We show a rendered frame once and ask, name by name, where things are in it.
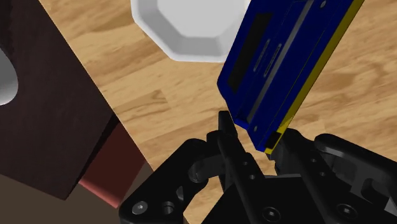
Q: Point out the blue and yellow flat device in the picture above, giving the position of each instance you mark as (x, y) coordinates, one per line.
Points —
(279, 68)

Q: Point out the white octagonal bowl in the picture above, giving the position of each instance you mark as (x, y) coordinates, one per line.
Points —
(189, 28)

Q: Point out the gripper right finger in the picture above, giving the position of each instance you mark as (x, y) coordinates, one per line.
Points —
(341, 161)

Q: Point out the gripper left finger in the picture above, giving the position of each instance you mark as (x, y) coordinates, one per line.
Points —
(231, 155)

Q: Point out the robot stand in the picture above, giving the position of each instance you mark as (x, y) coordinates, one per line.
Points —
(52, 118)

